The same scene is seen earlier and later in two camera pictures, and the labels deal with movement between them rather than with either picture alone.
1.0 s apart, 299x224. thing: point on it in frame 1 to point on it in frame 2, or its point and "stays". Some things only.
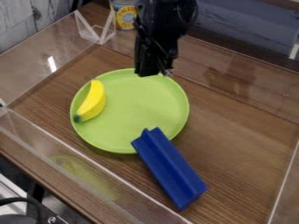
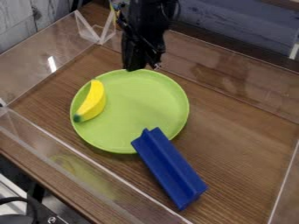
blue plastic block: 171,171 stays
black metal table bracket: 41,213 stays
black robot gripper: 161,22 to 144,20
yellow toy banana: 95,102 stays
